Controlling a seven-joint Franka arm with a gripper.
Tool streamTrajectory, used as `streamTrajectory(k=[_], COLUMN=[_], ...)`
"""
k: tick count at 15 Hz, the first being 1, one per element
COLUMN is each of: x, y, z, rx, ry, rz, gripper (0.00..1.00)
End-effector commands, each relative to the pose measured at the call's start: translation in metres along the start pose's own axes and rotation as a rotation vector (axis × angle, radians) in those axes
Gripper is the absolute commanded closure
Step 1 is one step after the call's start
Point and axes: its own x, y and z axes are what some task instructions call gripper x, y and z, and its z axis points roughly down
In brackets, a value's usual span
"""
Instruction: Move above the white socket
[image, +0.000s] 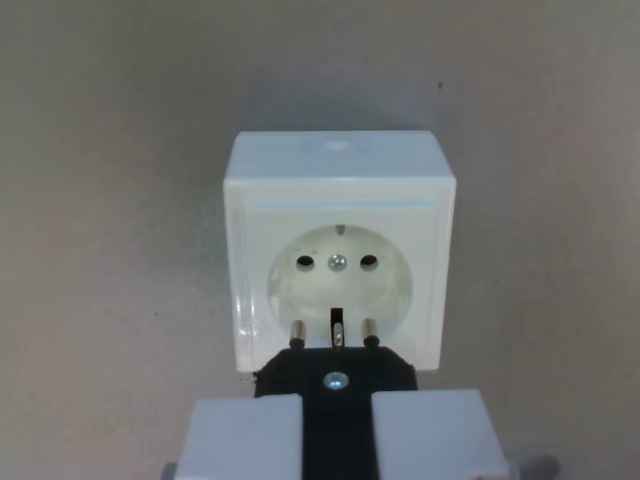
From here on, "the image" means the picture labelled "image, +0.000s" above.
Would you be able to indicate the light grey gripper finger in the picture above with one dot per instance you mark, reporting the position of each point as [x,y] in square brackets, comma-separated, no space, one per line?
[430,435]
[240,440]

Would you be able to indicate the black two-pin power plug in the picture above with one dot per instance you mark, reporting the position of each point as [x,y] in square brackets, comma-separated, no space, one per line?
[337,425]

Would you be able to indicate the white wall socket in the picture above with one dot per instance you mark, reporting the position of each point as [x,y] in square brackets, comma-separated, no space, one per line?
[340,210]

